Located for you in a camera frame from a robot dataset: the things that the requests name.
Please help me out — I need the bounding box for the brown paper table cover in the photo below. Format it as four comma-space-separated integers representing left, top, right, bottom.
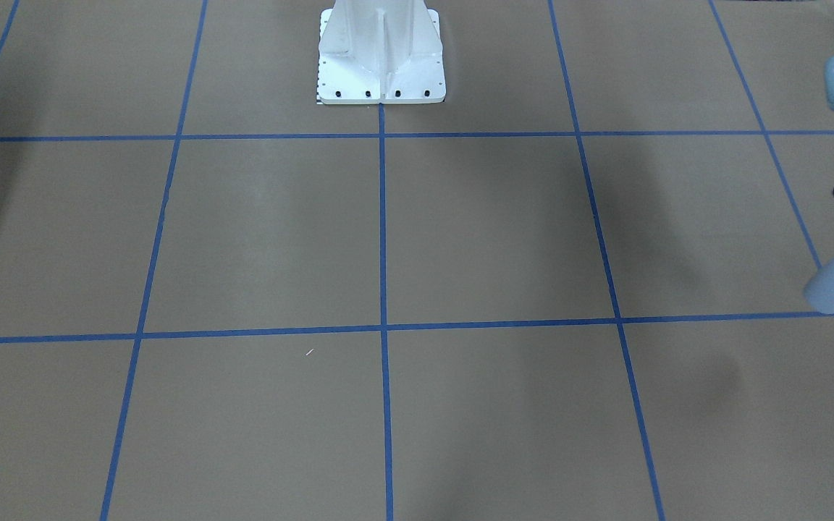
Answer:
0, 1, 834, 520

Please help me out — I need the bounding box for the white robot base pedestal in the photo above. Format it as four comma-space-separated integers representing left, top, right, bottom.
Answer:
316, 1, 447, 105

